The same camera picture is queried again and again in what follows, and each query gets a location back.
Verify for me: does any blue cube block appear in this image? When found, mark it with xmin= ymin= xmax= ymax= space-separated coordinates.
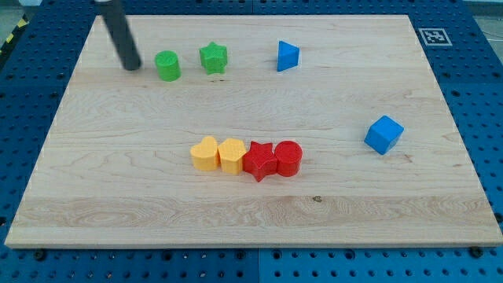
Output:
xmin=364 ymin=116 xmax=404 ymax=155

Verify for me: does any green cylinder block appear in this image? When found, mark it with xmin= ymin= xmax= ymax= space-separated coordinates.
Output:
xmin=154 ymin=50 xmax=182 ymax=82

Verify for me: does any white fiducial marker tag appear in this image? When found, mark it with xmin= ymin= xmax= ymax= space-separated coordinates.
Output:
xmin=419 ymin=28 xmax=452 ymax=46

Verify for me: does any red star block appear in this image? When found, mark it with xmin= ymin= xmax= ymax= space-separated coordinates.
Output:
xmin=243 ymin=141 xmax=277 ymax=182

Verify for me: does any green star block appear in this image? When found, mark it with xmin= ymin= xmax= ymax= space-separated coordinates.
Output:
xmin=199 ymin=42 xmax=228 ymax=75

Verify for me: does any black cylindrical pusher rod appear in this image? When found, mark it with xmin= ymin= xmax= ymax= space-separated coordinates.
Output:
xmin=95 ymin=0 xmax=141 ymax=71

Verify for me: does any yellow heart block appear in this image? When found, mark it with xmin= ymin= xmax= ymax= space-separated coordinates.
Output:
xmin=189 ymin=136 xmax=219 ymax=171

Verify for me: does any yellow pentagon block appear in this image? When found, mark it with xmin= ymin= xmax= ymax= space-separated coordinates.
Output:
xmin=218 ymin=138 xmax=247 ymax=175

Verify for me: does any red cylinder block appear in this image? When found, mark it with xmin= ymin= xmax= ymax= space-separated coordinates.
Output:
xmin=274 ymin=141 xmax=303 ymax=177

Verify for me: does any light wooden board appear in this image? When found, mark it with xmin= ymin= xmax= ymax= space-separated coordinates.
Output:
xmin=6 ymin=15 xmax=502 ymax=249

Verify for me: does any blue triangular prism block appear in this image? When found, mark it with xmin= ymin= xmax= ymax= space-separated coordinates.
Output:
xmin=277 ymin=41 xmax=300 ymax=72

